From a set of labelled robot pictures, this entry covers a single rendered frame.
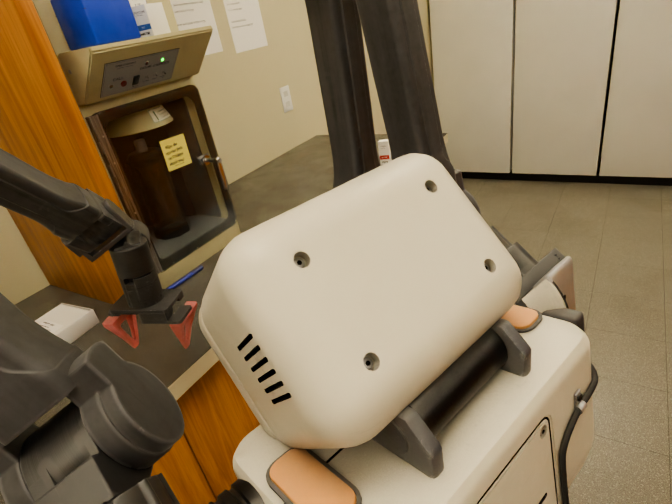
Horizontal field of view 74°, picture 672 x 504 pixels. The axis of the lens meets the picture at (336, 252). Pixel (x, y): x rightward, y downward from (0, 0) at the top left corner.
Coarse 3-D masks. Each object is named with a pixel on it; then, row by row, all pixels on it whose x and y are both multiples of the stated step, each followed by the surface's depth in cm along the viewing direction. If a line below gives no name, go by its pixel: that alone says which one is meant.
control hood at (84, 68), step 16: (176, 32) 96; (192, 32) 99; (208, 32) 103; (96, 48) 82; (112, 48) 85; (128, 48) 88; (144, 48) 91; (160, 48) 95; (192, 48) 103; (64, 64) 87; (80, 64) 84; (96, 64) 84; (176, 64) 103; (192, 64) 108; (80, 80) 87; (96, 80) 87; (80, 96) 90; (96, 96) 91; (112, 96) 94
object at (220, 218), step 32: (160, 96) 106; (192, 96) 113; (128, 128) 100; (160, 128) 107; (192, 128) 115; (128, 160) 101; (160, 160) 108; (192, 160) 116; (160, 192) 109; (192, 192) 117; (224, 192) 127; (160, 224) 110; (192, 224) 119; (224, 224) 128; (160, 256) 111
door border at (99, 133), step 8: (96, 120) 94; (96, 128) 94; (96, 136) 94; (104, 136) 96; (104, 144) 96; (112, 152) 98; (112, 160) 98; (112, 168) 98; (120, 176) 100; (120, 184) 100; (128, 192) 102; (128, 200) 102; (128, 208) 102; (136, 208) 104; (136, 216) 104; (152, 248) 109; (152, 256) 109
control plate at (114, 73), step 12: (120, 60) 88; (132, 60) 91; (144, 60) 94; (156, 60) 96; (168, 60) 100; (108, 72) 88; (120, 72) 91; (132, 72) 93; (144, 72) 96; (156, 72) 99; (168, 72) 103; (108, 84) 91; (120, 84) 93; (144, 84) 99
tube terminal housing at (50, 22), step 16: (32, 0) 82; (48, 0) 85; (160, 0) 104; (48, 16) 85; (48, 32) 85; (64, 48) 88; (176, 80) 110; (192, 80) 114; (128, 96) 100; (144, 96) 104; (224, 240) 131; (192, 256) 121; (208, 256) 126; (176, 272) 118
